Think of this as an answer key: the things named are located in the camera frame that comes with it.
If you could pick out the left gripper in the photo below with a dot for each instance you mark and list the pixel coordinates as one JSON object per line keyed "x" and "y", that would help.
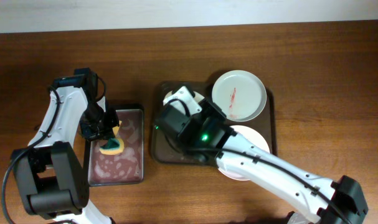
{"x": 91, "y": 135}

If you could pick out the green and yellow sponge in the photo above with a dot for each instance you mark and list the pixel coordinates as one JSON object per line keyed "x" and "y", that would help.
{"x": 114, "y": 145}

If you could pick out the pinkish white plate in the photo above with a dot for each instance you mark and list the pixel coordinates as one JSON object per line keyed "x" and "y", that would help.
{"x": 255, "y": 138}

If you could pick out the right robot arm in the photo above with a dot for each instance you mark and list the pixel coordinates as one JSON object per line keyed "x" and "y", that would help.
{"x": 197, "y": 129}

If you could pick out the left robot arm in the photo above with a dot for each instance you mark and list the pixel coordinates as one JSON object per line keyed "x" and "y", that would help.
{"x": 51, "y": 181}

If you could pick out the metal baking tray with water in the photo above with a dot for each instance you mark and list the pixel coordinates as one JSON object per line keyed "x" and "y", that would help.
{"x": 126, "y": 167}

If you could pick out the brown plastic serving tray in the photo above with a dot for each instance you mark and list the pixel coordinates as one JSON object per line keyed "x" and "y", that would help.
{"x": 160, "y": 150}

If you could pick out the pale green plate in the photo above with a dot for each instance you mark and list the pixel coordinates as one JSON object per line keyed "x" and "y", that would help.
{"x": 240, "y": 95}

